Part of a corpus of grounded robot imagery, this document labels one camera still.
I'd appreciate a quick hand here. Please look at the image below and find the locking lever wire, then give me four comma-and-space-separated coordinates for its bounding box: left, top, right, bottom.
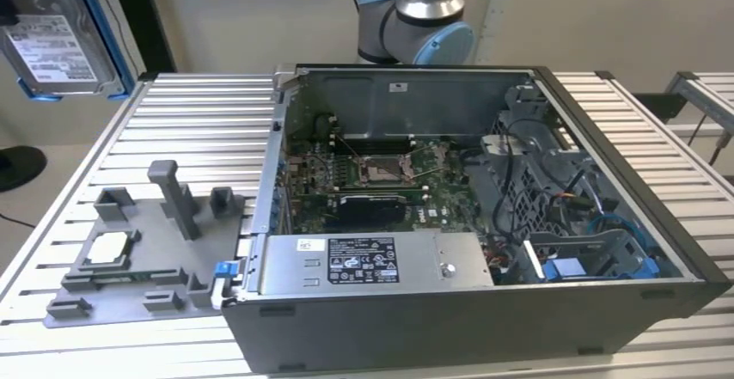
336, 132, 364, 160

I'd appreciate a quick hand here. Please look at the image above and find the metal slat side table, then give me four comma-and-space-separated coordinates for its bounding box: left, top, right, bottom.
665, 70, 734, 139

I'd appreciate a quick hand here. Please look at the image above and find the grey drive cage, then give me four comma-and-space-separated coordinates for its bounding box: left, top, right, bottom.
467, 110, 598, 242

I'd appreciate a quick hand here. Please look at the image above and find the grey disk bay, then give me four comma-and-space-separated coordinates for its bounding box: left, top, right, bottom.
514, 227, 685, 286

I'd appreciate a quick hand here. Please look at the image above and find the black round stand base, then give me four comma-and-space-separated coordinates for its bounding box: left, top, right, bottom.
0, 145, 48, 193

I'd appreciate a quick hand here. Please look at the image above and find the grey parts rack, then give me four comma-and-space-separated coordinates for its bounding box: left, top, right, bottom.
43, 158, 260, 329

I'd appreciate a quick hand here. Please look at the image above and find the silver power supply unit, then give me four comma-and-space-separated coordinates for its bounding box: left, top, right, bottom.
256, 231, 495, 297

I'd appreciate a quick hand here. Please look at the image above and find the green RAM stick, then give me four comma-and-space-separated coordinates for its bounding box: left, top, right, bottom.
91, 268, 180, 284

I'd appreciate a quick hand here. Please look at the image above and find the CPU socket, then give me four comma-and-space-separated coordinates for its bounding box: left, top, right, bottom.
355, 153, 415, 186

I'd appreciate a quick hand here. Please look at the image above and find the blue wire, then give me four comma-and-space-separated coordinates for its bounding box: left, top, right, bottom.
587, 212, 657, 265

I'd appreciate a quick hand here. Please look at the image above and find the hard disk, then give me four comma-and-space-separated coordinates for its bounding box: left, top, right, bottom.
0, 0, 128, 102

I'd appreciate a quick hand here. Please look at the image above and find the silver CPU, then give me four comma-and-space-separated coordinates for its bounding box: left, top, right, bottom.
85, 232, 136, 265

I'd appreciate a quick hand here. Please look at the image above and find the blue case latch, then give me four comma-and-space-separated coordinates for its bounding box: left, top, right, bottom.
208, 260, 240, 311

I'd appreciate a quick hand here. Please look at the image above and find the open black PC case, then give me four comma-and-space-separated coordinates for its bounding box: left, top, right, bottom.
220, 63, 734, 374

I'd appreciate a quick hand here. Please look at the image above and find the green motherboard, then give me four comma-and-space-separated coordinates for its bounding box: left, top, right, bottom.
279, 137, 495, 237

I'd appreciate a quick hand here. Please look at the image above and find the black upright post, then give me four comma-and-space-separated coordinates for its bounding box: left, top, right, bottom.
118, 0, 176, 75

